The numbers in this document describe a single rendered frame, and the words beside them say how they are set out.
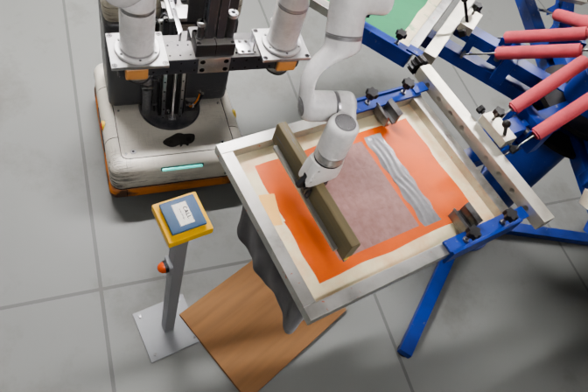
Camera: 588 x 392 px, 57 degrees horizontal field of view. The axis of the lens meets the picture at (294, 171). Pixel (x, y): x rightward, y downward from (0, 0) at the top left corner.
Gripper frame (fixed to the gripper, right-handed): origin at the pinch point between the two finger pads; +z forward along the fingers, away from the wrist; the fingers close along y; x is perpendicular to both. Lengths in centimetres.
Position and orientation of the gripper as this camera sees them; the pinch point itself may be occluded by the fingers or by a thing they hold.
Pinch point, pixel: (312, 187)
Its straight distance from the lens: 144.9
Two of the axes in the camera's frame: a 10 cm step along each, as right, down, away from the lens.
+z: -2.3, 5.5, 8.0
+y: -8.5, 2.8, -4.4
